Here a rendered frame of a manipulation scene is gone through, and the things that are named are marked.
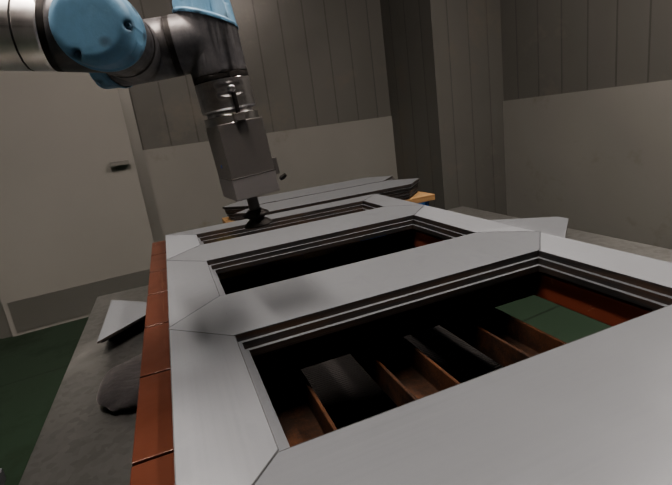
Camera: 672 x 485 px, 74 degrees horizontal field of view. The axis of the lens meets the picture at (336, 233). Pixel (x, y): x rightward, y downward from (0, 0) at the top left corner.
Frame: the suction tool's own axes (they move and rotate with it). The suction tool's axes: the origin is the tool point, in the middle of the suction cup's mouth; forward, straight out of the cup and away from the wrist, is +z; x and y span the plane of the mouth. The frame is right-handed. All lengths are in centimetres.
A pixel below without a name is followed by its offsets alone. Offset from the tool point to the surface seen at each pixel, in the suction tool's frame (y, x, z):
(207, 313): 7.9, 10.1, 13.6
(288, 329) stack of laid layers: -4.8, 0.8, 15.6
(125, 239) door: 288, 26, 46
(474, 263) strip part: -5.5, -34.9, 17.1
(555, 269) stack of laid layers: -13, -46, 20
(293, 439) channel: -8.0, 5.0, 30.9
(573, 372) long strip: -37.1, -18.6, 16.1
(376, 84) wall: 292, -207, -27
